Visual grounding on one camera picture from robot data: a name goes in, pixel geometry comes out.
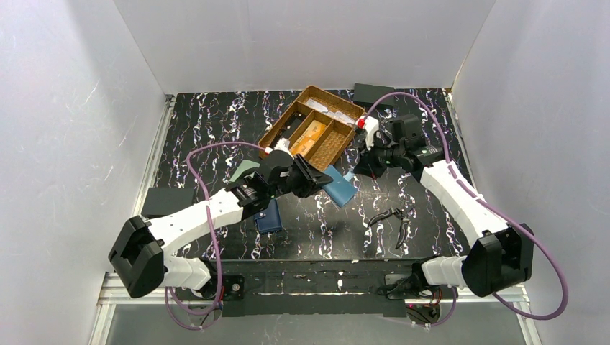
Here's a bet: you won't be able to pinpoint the light blue card holder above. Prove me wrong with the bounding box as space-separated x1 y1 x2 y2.
322 165 357 208

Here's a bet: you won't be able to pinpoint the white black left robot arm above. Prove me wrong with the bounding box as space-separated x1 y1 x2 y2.
108 150 333 298

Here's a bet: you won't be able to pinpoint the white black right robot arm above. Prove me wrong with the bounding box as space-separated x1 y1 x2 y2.
354 115 534 297

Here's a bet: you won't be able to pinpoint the orange cards in tray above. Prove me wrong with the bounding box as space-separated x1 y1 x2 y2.
290 120 327 156

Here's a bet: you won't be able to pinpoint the green card holder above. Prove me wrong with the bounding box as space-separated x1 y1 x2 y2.
229 160 260 183

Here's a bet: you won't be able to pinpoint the black cards in tray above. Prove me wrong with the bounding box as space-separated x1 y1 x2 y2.
270 111 306 147

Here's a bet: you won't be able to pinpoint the dark blue card holder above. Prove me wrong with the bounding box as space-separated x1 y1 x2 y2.
253 199 283 234

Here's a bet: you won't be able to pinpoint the silver cards in tray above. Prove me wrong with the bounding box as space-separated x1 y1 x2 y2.
305 98 355 126

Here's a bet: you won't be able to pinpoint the woven brown divided tray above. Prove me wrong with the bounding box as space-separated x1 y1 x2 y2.
258 86 365 171

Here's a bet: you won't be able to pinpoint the black box at back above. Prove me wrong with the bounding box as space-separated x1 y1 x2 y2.
352 83 396 108

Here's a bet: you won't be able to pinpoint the black box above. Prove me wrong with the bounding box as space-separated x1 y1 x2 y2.
140 187 196 219
352 83 396 108

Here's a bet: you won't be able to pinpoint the black box at left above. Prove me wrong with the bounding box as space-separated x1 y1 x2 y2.
140 187 196 219

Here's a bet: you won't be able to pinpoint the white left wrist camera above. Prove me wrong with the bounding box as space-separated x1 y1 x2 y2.
264 138 292 156

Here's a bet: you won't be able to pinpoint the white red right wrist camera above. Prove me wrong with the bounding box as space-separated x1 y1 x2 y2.
355 115 379 150

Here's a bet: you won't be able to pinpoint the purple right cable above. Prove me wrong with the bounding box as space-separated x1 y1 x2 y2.
364 91 570 329

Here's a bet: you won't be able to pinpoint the purple cable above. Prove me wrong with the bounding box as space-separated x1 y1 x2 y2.
364 91 570 329
164 141 268 331

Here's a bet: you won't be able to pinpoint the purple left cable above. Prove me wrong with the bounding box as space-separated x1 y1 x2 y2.
164 141 268 331

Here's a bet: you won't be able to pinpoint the aluminium base frame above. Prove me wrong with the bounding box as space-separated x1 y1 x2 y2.
89 260 541 344

